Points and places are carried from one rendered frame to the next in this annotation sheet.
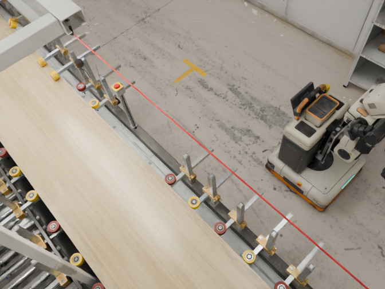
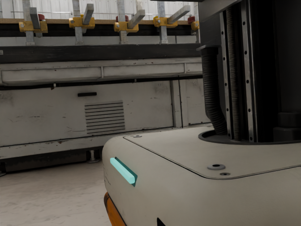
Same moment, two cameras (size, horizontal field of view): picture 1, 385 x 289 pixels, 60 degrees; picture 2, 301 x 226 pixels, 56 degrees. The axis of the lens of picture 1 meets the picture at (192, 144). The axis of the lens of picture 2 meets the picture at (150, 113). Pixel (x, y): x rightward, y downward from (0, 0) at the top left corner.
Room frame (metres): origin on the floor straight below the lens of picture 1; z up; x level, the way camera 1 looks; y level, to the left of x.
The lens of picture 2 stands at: (1.28, -1.78, 0.38)
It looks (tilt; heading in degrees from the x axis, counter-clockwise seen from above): 3 degrees down; 105
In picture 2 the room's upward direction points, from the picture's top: 5 degrees counter-clockwise
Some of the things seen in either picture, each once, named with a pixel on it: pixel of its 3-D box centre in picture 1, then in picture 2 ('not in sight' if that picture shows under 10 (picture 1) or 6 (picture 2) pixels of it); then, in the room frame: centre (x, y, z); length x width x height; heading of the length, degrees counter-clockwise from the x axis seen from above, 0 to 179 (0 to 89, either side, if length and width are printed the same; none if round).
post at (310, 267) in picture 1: (303, 275); (27, 6); (0.30, -0.50, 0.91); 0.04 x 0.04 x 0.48; 34
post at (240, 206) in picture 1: (240, 218); (121, 14); (0.72, -0.22, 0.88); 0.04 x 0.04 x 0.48; 34
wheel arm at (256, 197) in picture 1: (240, 212); (131, 24); (0.78, -0.24, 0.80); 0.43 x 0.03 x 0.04; 124
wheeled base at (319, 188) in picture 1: (314, 163); (263, 185); (1.34, -1.09, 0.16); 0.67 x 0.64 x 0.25; 33
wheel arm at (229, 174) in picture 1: (215, 187); (171, 20); (0.99, -0.10, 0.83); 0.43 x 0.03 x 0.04; 124
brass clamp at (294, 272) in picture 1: (297, 276); (33, 27); (0.32, -0.48, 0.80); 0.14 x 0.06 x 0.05; 34
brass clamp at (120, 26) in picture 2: (237, 219); (126, 27); (0.74, -0.21, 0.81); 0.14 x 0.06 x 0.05; 34
